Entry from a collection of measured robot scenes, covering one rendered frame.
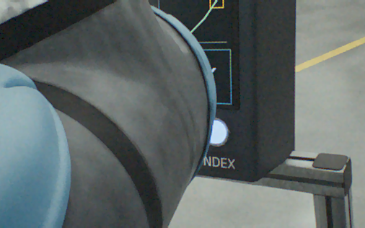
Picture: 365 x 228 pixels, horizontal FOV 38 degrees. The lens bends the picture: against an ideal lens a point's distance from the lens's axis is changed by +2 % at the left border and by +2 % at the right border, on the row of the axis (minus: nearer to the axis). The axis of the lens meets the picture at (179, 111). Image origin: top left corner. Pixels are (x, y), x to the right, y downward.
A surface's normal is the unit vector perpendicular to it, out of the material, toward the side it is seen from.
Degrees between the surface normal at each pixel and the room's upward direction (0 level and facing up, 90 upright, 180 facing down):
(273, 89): 90
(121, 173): 68
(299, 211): 0
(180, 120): 78
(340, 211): 90
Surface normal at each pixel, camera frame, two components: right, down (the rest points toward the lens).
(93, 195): 0.76, -0.47
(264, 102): 0.86, 0.06
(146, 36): 0.83, -0.27
